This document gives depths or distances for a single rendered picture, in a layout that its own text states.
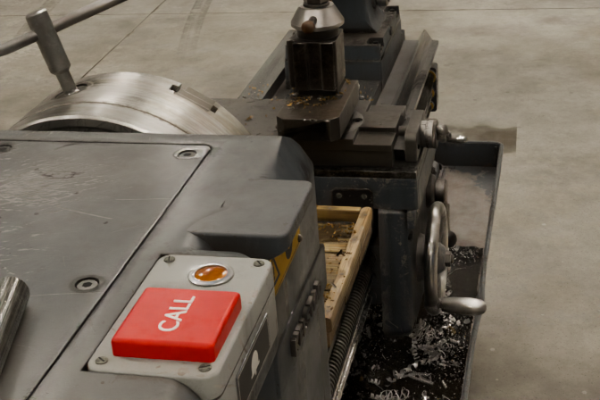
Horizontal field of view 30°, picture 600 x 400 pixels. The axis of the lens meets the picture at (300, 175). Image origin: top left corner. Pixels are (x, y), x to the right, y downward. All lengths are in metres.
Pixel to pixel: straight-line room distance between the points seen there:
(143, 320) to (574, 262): 2.74
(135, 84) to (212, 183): 0.31
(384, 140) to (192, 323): 1.04
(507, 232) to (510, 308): 0.44
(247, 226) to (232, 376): 0.16
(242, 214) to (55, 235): 0.13
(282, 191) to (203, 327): 0.20
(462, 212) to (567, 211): 1.26
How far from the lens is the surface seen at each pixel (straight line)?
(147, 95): 1.10
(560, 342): 2.96
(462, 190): 2.48
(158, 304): 0.66
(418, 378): 1.82
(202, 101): 1.14
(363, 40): 2.20
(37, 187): 0.87
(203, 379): 0.61
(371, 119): 1.71
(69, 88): 1.14
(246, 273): 0.70
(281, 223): 0.76
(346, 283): 1.41
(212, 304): 0.65
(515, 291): 3.17
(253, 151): 0.88
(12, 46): 1.12
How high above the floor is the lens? 1.60
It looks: 24 degrees down
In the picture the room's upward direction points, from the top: 4 degrees counter-clockwise
